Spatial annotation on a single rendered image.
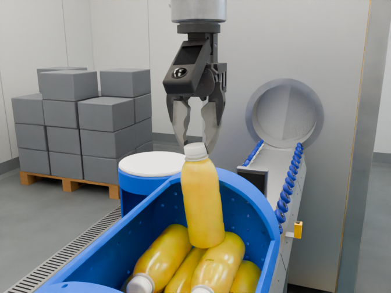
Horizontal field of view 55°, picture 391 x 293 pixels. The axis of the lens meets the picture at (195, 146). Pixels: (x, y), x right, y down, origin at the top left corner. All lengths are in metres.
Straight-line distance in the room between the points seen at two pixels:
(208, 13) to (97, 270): 0.45
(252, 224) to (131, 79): 3.13
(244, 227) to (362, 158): 0.63
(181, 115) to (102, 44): 5.29
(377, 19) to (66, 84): 2.95
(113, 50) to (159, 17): 0.89
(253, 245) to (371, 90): 0.68
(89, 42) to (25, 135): 2.25
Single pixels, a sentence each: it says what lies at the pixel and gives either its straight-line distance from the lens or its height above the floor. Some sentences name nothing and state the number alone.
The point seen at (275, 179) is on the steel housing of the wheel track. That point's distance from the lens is 1.58.
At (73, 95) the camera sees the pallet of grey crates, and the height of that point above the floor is 0.99.
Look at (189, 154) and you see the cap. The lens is 0.63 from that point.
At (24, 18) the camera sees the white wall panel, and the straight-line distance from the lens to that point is 4.99.
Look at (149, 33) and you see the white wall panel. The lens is 5.51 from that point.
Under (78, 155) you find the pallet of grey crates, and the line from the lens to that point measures 3.82.
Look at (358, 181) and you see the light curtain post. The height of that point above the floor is 1.03.
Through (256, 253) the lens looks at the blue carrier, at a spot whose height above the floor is 1.06.
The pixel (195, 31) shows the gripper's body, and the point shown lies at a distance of 0.60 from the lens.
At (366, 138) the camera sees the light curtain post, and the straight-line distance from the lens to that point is 1.29.
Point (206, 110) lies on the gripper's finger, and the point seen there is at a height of 1.37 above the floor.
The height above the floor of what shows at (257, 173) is 1.08.
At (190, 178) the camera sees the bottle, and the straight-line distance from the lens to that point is 0.63.
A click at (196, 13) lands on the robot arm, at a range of 0.59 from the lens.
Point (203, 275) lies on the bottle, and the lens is 0.61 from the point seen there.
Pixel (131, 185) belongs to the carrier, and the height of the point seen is 0.99.
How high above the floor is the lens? 1.48
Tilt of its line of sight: 16 degrees down
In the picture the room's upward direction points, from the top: straight up
